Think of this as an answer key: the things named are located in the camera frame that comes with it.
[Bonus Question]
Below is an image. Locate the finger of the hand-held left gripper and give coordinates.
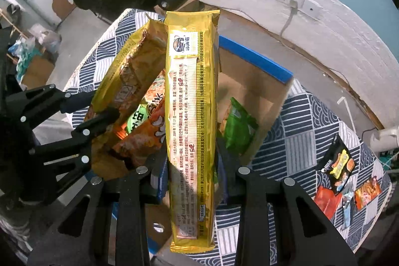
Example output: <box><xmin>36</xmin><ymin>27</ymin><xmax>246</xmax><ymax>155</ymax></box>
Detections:
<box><xmin>6</xmin><ymin>85</ymin><xmax>96</xmax><ymax>129</ymax></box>
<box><xmin>29</xmin><ymin>110</ymin><xmax>120</xmax><ymax>192</ymax></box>

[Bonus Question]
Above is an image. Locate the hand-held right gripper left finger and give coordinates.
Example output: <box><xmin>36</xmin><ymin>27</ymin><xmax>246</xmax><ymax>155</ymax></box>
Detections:
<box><xmin>28</xmin><ymin>154</ymin><xmax>170</xmax><ymax>266</ymax></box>

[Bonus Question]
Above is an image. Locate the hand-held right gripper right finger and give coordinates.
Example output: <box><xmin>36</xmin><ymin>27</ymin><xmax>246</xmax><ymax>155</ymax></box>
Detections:
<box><xmin>215</xmin><ymin>138</ymin><xmax>357</xmax><ymax>266</ymax></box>

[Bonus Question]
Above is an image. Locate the orange snack packet green label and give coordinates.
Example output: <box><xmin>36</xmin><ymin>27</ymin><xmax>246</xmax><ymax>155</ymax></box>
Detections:
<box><xmin>112</xmin><ymin>70</ymin><xmax>167</xmax><ymax>167</ymax></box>

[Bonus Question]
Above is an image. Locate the long yellow snack packet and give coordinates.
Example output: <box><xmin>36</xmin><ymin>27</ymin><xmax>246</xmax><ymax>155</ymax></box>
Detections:
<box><xmin>164</xmin><ymin>10</ymin><xmax>221</xmax><ymax>254</ymax></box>

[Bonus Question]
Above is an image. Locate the blue cardboard box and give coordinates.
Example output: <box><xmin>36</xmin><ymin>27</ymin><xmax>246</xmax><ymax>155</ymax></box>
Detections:
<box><xmin>115</xmin><ymin>35</ymin><xmax>294</xmax><ymax>257</ymax></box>

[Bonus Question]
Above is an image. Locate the brown cardboard carton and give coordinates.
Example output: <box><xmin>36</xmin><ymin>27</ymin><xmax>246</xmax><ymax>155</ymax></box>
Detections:
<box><xmin>22</xmin><ymin>51</ymin><xmax>57</xmax><ymax>89</ymax></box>

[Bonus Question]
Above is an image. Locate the clear plastic bag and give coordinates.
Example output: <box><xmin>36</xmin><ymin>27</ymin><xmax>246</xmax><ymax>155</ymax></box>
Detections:
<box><xmin>29</xmin><ymin>24</ymin><xmax>61</xmax><ymax>53</ymax></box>

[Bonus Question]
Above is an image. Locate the red snack packet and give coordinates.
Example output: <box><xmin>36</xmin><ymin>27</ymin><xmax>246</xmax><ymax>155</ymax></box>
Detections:
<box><xmin>313</xmin><ymin>185</ymin><xmax>343</xmax><ymax>220</ymax></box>

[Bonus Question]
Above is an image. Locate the black snack packet white logo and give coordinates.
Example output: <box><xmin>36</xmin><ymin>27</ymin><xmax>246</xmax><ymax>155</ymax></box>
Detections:
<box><xmin>316</xmin><ymin>134</ymin><xmax>356</xmax><ymax>195</ymax></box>

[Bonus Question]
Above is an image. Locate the silver snack packet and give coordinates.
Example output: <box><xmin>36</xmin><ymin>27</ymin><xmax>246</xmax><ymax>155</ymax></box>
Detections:
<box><xmin>340</xmin><ymin>191</ymin><xmax>354</xmax><ymax>231</ymax></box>

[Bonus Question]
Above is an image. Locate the small orange snack packet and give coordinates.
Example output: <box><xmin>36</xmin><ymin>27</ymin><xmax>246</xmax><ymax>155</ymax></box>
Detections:
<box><xmin>354</xmin><ymin>176</ymin><xmax>382</xmax><ymax>211</ymax></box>

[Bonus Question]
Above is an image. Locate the white kettle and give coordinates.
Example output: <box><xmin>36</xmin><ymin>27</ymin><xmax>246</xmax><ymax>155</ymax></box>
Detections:
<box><xmin>362</xmin><ymin>126</ymin><xmax>399</xmax><ymax>154</ymax></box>

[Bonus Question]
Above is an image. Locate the white cable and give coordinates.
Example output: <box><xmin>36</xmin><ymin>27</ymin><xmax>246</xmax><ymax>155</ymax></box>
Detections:
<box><xmin>337</xmin><ymin>95</ymin><xmax>357</xmax><ymax>133</ymax></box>

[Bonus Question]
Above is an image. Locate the grey plug cable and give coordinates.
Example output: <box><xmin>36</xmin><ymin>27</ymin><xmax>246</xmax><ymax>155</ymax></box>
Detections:
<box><xmin>279</xmin><ymin>1</ymin><xmax>300</xmax><ymax>37</ymax></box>

